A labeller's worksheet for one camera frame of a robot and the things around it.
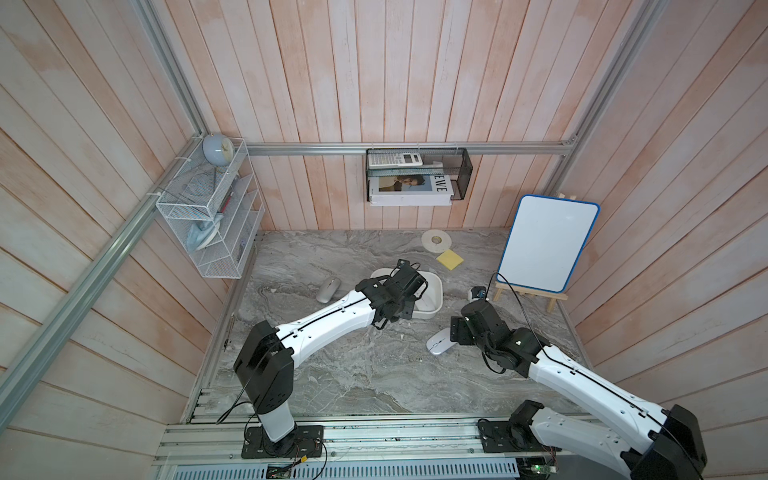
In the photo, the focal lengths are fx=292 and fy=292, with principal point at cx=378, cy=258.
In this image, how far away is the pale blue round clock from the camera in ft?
2.67

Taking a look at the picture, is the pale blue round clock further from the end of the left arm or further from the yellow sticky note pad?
the yellow sticky note pad

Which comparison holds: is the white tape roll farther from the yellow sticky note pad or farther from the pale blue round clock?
the pale blue round clock
